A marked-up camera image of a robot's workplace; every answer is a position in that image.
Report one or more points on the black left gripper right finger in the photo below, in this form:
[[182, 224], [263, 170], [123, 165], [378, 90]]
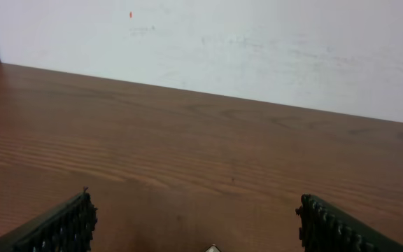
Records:
[[327, 228]]

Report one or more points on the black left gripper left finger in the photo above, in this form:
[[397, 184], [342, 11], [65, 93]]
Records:
[[68, 226]]

